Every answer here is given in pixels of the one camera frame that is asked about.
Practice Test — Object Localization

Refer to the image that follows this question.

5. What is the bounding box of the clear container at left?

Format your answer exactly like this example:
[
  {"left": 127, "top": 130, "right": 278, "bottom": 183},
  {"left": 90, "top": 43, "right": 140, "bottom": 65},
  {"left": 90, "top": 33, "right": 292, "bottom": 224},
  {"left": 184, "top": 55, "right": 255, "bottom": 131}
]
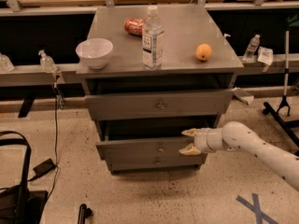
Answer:
[{"left": 0, "top": 53, "right": 14, "bottom": 72}]

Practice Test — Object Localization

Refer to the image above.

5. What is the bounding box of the grey top drawer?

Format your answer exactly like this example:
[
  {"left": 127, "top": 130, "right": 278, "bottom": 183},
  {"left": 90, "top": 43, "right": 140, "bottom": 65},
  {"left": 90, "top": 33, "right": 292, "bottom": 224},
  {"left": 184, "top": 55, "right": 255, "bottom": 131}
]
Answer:
[{"left": 85, "top": 89, "right": 233, "bottom": 120}]

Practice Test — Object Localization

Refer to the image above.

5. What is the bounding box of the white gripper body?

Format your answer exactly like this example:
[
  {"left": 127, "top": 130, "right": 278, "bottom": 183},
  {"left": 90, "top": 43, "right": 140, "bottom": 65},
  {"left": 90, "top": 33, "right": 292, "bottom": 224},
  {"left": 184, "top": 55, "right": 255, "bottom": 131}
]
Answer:
[{"left": 194, "top": 128, "right": 223, "bottom": 153}]

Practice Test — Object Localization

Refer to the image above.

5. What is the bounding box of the clear water bottle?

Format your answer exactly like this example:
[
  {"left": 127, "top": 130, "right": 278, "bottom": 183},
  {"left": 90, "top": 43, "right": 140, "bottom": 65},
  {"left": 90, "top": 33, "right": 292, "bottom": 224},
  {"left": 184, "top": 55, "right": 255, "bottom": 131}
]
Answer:
[{"left": 142, "top": 6, "right": 164, "bottom": 70}]

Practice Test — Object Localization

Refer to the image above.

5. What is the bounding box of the grey bottom drawer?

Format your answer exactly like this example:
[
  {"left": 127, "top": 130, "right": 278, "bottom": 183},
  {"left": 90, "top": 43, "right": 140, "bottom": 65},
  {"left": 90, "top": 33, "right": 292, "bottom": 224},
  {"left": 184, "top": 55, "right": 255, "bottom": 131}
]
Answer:
[{"left": 106, "top": 154, "right": 206, "bottom": 173}]

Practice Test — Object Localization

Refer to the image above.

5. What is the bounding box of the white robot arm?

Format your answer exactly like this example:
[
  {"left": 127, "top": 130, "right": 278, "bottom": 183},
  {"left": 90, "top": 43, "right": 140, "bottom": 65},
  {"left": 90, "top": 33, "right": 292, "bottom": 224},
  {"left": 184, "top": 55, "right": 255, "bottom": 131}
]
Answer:
[{"left": 179, "top": 121, "right": 299, "bottom": 190}]

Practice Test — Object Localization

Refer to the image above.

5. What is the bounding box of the small background water bottle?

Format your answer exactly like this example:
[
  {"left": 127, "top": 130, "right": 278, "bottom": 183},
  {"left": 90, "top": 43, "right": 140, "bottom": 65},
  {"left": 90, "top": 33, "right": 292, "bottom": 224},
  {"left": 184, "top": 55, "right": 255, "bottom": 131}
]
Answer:
[{"left": 242, "top": 35, "right": 260, "bottom": 62}]

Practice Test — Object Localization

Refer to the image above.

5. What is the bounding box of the grey drawer cabinet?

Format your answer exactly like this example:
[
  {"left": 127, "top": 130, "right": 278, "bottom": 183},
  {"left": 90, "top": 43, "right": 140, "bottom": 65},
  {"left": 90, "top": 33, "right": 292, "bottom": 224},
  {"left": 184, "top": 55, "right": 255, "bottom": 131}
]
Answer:
[{"left": 76, "top": 4, "right": 245, "bottom": 175}]

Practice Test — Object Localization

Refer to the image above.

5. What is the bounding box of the small box on floor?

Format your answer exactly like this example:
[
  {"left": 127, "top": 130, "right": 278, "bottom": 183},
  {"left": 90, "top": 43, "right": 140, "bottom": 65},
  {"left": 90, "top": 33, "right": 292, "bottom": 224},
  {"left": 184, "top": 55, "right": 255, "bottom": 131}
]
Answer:
[{"left": 234, "top": 88, "right": 254, "bottom": 105}]

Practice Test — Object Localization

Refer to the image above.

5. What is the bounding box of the red soda can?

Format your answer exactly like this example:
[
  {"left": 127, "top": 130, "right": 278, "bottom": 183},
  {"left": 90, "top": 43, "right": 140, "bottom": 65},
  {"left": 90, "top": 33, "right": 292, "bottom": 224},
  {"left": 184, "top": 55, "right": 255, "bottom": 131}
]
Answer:
[{"left": 124, "top": 18, "right": 145, "bottom": 36}]

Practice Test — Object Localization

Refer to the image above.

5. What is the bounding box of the black power adapter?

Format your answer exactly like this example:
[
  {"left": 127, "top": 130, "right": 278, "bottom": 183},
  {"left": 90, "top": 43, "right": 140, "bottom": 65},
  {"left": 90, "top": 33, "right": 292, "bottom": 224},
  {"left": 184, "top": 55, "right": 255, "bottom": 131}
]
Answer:
[{"left": 34, "top": 159, "right": 56, "bottom": 177}]

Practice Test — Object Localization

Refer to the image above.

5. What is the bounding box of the black bag with strap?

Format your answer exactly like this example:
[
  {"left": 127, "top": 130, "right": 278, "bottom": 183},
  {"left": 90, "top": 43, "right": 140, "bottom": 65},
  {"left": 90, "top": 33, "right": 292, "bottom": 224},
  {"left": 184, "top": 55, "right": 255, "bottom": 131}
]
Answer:
[{"left": 0, "top": 131, "right": 48, "bottom": 224}]

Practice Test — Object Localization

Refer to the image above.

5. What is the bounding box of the white bowl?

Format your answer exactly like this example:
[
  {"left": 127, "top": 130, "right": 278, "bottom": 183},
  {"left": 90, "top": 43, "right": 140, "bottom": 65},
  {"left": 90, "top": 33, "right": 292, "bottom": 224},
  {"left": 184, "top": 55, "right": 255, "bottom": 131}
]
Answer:
[{"left": 76, "top": 38, "right": 113, "bottom": 69}]

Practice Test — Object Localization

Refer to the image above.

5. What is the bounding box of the orange fruit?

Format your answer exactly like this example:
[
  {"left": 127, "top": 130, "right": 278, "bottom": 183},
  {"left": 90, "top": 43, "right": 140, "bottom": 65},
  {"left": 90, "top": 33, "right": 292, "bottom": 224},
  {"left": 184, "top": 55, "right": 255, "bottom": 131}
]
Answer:
[{"left": 195, "top": 44, "right": 212, "bottom": 62}]

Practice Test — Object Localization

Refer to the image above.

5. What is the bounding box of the black stand with pole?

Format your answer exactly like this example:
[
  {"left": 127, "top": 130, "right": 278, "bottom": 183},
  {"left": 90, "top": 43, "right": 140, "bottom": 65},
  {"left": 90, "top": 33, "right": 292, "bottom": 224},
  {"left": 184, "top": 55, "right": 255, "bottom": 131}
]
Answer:
[{"left": 262, "top": 12, "right": 299, "bottom": 157}]

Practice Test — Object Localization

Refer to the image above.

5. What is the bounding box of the long grey shelf rail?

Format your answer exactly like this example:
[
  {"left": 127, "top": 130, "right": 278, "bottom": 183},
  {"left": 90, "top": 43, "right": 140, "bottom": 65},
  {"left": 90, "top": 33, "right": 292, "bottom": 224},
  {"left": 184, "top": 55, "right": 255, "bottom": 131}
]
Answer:
[{"left": 0, "top": 53, "right": 299, "bottom": 87}]

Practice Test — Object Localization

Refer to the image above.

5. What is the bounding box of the clear sanitizer pump bottle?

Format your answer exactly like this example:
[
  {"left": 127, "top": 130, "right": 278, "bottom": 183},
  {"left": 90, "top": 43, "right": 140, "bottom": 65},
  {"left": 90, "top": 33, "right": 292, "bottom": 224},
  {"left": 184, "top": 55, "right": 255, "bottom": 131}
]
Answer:
[{"left": 38, "top": 49, "right": 57, "bottom": 73}]

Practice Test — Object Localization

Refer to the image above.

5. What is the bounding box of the black power cable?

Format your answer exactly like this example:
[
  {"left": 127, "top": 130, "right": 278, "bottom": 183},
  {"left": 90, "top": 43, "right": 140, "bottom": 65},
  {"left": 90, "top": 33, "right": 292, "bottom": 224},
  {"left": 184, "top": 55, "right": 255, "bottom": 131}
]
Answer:
[{"left": 27, "top": 84, "right": 64, "bottom": 203}]

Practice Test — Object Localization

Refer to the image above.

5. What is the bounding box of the grey drawer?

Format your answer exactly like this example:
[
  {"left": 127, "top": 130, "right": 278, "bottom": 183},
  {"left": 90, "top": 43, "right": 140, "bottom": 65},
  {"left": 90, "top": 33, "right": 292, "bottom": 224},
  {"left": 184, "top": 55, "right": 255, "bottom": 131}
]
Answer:
[
  {"left": 106, "top": 154, "right": 206, "bottom": 173},
  {"left": 96, "top": 115, "right": 219, "bottom": 160},
  {"left": 85, "top": 89, "right": 233, "bottom": 120}
]

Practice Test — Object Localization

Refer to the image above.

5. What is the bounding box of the white paper packet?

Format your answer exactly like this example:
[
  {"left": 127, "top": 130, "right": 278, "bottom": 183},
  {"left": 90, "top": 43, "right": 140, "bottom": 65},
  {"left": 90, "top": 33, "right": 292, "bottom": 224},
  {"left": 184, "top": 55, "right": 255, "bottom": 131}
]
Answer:
[{"left": 257, "top": 47, "right": 273, "bottom": 65}]

